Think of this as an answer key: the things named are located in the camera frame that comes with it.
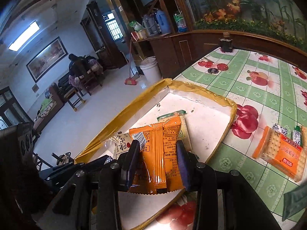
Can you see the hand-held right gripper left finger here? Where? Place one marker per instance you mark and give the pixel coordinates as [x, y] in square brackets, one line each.
[132, 165]

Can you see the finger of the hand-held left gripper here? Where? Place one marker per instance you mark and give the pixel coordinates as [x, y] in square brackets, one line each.
[57, 171]
[96, 163]

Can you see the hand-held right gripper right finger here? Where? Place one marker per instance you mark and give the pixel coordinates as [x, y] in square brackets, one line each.
[183, 170]

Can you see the orange snack packet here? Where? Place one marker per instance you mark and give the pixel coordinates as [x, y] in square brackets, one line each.
[153, 153]

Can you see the white tray with yellow tape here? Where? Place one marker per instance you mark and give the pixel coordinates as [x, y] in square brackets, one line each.
[206, 124]

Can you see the white packet with black lettering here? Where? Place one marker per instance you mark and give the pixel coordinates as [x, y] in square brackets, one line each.
[121, 143]

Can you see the brown sofa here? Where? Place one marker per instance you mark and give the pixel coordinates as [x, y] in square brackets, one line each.
[49, 105]

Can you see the wooden stool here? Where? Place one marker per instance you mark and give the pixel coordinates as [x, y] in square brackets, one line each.
[74, 98]

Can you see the red broom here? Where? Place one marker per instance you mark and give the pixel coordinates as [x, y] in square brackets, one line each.
[130, 81]

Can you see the wooden chair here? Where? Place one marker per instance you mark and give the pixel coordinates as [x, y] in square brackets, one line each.
[88, 76]

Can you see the white plastic bucket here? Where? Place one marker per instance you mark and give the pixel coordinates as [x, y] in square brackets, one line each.
[151, 70]

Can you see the orange cracker packet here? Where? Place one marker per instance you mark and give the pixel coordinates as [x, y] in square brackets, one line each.
[280, 153]

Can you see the small round dark lid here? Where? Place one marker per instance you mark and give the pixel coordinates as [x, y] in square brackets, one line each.
[212, 71]

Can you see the black and white candy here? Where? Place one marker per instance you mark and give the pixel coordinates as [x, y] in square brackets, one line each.
[280, 129]

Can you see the ceiling light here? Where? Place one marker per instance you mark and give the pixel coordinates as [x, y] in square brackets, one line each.
[24, 36]

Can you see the green and white packet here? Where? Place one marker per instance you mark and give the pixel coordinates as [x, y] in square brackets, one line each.
[296, 136]

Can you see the wooden cabinet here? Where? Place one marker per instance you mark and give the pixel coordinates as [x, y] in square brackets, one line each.
[168, 52]

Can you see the barred window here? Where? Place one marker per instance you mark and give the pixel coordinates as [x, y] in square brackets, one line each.
[113, 27]

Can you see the green and white bag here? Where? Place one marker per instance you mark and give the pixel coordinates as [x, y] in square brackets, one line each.
[135, 25]

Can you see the grey water jug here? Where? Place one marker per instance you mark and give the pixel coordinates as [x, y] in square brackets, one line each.
[148, 25]

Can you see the blue thermos jug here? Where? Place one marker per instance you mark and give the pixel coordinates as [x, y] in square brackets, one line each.
[163, 21]

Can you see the green plastic bag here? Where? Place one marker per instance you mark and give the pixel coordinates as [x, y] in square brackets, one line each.
[180, 22]

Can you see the flower mural panel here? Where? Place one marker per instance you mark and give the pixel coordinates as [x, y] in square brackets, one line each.
[239, 7]

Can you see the framed wall painting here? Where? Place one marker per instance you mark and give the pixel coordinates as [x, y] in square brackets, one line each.
[46, 58]

